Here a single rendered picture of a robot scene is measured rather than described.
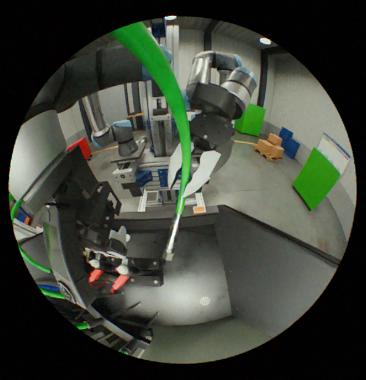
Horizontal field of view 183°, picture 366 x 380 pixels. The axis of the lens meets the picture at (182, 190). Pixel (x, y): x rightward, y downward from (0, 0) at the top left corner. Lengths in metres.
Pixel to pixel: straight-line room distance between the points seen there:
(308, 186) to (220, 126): 3.21
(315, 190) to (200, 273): 3.13
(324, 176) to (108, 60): 3.28
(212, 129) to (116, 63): 0.17
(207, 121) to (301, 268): 0.30
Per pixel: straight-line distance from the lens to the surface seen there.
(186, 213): 0.46
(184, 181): 0.18
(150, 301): 0.56
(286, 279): 0.27
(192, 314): 0.56
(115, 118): 6.96
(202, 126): 0.19
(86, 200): 0.15
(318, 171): 3.23
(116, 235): 0.19
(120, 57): 0.18
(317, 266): 0.23
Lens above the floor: 1.35
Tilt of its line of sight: 47 degrees down
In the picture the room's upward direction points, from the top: straight up
